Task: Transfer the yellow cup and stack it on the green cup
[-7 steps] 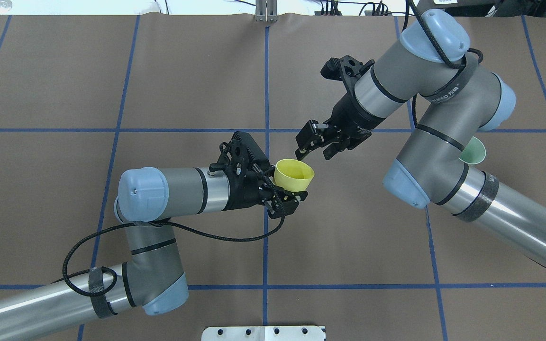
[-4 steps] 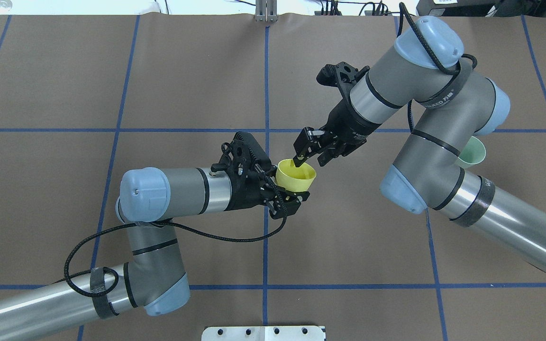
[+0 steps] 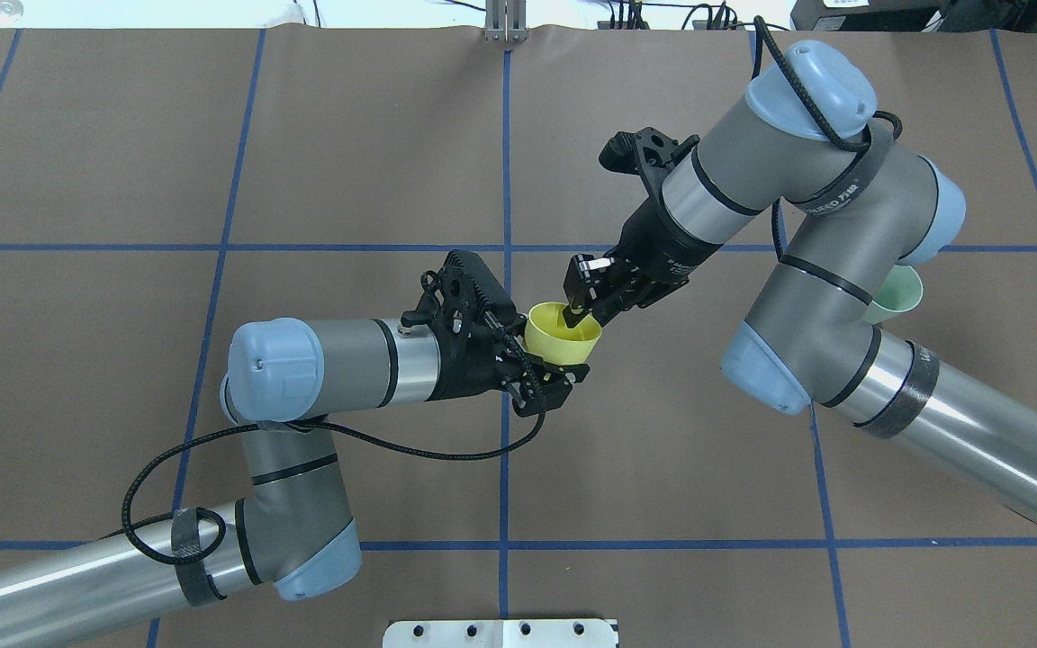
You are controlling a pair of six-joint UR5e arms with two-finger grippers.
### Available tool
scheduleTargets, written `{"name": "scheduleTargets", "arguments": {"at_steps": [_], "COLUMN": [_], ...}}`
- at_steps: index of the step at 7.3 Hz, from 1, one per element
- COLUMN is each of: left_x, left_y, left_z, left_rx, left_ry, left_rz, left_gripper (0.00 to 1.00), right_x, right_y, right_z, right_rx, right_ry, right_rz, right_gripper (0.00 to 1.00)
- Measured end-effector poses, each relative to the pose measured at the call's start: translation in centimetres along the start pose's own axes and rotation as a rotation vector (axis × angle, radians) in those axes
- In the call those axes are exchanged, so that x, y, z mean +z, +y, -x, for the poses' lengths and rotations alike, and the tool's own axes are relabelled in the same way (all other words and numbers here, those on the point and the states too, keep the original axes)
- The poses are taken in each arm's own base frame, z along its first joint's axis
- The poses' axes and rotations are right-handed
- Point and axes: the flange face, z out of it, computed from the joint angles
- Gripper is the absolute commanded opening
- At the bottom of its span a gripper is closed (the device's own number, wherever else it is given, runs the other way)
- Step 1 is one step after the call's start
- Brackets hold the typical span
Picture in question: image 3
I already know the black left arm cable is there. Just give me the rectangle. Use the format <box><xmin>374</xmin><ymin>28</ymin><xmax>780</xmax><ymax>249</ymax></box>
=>
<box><xmin>121</xmin><ymin>342</ymin><xmax>548</xmax><ymax>568</ymax></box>

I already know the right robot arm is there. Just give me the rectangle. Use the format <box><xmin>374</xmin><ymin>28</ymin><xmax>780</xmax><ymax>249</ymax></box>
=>
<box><xmin>563</xmin><ymin>34</ymin><xmax>1037</xmax><ymax>525</ymax></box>

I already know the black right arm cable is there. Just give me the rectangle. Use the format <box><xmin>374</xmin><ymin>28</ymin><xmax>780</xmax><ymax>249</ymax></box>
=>
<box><xmin>749</xmin><ymin>16</ymin><xmax>905</xmax><ymax>262</ymax></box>

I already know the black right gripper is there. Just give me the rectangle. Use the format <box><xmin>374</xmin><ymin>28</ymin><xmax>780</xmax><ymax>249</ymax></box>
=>
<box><xmin>561</xmin><ymin>198</ymin><xmax>721</xmax><ymax>329</ymax></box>

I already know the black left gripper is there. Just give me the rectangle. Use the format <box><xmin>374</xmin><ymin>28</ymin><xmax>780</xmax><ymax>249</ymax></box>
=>
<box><xmin>433</xmin><ymin>307</ymin><xmax>591</xmax><ymax>416</ymax></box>

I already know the white pedestal column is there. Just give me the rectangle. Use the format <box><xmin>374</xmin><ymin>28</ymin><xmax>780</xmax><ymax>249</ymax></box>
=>
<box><xmin>382</xmin><ymin>618</ymin><xmax>620</xmax><ymax>647</ymax></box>

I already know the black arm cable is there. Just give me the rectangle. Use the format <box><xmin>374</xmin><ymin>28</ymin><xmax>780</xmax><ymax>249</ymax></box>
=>
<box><xmin>749</xmin><ymin>16</ymin><xmax>905</xmax><ymax>262</ymax></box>
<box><xmin>121</xmin><ymin>342</ymin><xmax>548</xmax><ymax>568</ymax></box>

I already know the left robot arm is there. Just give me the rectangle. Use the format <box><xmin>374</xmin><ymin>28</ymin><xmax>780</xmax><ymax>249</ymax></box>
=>
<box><xmin>0</xmin><ymin>306</ymin><xmax>588</xmax><ymax>647</ymax></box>

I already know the green plastic cup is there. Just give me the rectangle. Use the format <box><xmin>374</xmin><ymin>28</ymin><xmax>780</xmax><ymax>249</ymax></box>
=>
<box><xmin>861</xmin><ymin>264</ymin><xmax>924</xmax><ymax>325</ymax></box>

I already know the aluminium frame post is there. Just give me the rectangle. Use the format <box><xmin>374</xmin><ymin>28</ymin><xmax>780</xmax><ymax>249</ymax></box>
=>
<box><xmin>484</xmin><ymin>0</ymin><xmax>529</xmax><ymax>44</ymax></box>

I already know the yellow plastic cup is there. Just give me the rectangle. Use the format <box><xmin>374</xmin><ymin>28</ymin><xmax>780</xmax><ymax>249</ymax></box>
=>
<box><xmin>523</xmin><ymin>302</ymin><xmax>602</xmax><ymax>365</ymax></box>

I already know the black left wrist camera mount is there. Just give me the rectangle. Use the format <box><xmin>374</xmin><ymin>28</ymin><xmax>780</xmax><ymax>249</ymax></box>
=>
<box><xmin>400</xmin><ymin>249</ymin><xmax>519</xmax><ymax>332</ymax></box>

